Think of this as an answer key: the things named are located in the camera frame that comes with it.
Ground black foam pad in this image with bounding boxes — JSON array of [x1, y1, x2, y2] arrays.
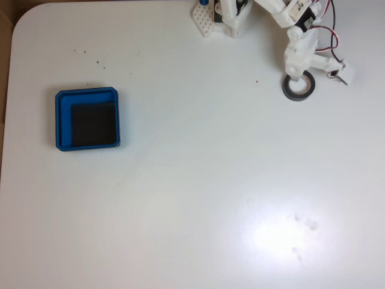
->
[[70, 102, 118, 148]]

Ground black tape roll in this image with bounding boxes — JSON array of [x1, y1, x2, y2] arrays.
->
[[282, 70, 316, 102]]

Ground blue box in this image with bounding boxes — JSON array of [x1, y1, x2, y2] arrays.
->
[[55, 86, 122, 152]]

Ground red white servo wires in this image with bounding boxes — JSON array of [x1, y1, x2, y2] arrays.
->
[[311, 0, 340, 54]]

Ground white camera box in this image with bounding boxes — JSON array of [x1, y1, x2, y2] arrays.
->
[[312, 53, 356, 87]]

